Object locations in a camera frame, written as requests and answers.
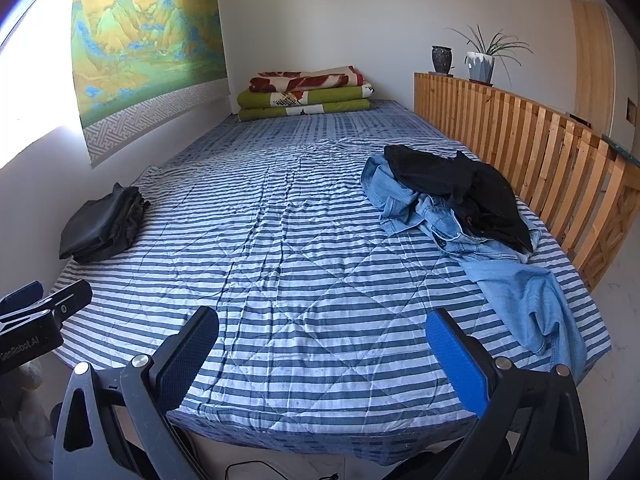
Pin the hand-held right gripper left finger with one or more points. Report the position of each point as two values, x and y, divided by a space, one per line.
182 355

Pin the light blue denim jeans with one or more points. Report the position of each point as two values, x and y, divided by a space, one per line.
520 290

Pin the black folded garment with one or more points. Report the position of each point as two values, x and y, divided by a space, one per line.
95 225

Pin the black pants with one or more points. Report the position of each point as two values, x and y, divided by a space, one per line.
450 175

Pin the landscape wall hanging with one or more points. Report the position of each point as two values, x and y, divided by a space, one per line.
140 35

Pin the green folded quilt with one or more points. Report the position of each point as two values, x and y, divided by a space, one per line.
340 95

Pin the white potted plant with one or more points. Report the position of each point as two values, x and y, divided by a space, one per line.
480 66

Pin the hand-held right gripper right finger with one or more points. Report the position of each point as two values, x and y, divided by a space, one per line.
457 365

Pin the wooden slatted bed rail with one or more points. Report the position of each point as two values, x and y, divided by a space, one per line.
525 130

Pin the striped bed quilt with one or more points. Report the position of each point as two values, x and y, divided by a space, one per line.
300 235

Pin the red floral folded blanket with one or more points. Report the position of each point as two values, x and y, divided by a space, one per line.
300 81

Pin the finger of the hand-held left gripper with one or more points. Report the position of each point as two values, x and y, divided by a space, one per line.
70 300
20 296

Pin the dark mesh folded garment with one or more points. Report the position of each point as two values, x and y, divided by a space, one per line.
136 215

